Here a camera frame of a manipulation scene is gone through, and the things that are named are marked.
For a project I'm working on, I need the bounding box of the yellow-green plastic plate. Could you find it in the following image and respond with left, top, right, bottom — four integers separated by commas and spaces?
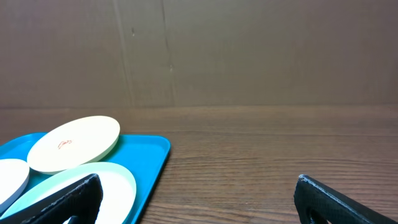
27, 116, 121, 174

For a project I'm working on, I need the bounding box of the light blue plastic plate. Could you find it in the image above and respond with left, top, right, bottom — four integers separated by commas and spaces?
1, 162, 136, 224

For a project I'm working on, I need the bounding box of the teal plastic serving tray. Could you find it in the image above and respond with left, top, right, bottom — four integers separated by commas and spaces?
1, 133, 171, 223

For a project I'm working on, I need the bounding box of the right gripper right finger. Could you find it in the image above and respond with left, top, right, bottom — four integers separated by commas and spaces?
294, 174, 397, 224

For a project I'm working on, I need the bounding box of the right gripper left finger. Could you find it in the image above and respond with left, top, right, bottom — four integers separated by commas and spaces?
1, 174, 103, 224

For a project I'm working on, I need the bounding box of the white plastic plate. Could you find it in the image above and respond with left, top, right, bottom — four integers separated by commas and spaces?
1, 159, 30, 213

